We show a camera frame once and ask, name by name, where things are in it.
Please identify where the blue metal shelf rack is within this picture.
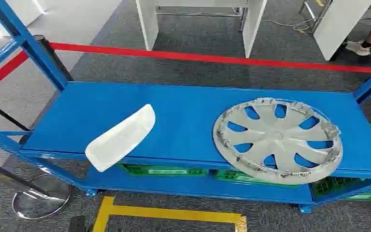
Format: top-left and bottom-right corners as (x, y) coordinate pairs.
(0, 0), (371, 216)

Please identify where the thin black rod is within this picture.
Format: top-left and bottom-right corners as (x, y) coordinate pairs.
(0, 96), (33, 132)

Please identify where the white board panel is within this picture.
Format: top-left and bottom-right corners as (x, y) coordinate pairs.
(313, 0), (371, 61)

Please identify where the white plastic trim cover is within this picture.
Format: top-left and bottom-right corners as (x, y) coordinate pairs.
(85, 103), (157, 173)

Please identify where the robot black foot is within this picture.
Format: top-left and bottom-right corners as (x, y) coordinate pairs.
(69, 215), (87, 232)

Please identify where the silver wheel hubcap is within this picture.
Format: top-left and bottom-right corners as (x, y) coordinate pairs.
(213, 97), (344, 186)

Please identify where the white table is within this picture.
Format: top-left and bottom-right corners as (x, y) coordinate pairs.
(136, 0), (268, 59)

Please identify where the red barrier belt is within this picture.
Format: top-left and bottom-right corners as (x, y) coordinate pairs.
(49, 42), (371, 74)
(0, 50), (29, 97)

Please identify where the grey metal frame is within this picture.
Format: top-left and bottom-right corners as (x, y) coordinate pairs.
(299, 0), (333, 33)

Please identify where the green plastic crate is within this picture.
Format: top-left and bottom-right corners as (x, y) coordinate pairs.
(310, 123), (371, 203)
(213, 170), (301, 189)
(118, 163), (209, 177)

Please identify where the chrome stanchion with round base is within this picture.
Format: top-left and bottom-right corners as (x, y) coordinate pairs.
(0, 156), (72, 220)

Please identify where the black stanchion post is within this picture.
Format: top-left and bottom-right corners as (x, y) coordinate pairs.
(32, 34), (75, 83)

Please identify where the pale floor cable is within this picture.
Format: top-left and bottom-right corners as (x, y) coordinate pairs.
(260, 17), (316, 36)

